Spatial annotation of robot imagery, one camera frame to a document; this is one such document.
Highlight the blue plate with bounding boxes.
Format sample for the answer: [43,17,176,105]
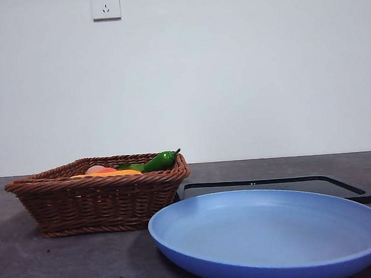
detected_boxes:
[145,181,371,278]

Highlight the white wall socket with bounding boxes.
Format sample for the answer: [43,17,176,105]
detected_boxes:
[91,0,123,23]

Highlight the brown wicker basket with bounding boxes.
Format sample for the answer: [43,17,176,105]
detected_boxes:
[2,150,195,241]

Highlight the green leaf sprig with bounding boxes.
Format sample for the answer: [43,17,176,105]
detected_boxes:
[116,162,145,175]

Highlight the yellow corn cob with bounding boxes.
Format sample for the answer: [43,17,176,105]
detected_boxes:
[70,168,144,180]

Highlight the pink peach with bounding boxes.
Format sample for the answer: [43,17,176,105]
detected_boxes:
[84,164,108,176]

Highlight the black tray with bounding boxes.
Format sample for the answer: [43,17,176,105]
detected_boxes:
[175,170,371,217]

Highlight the green chili pepper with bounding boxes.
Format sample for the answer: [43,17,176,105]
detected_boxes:
[140,148,182,173]

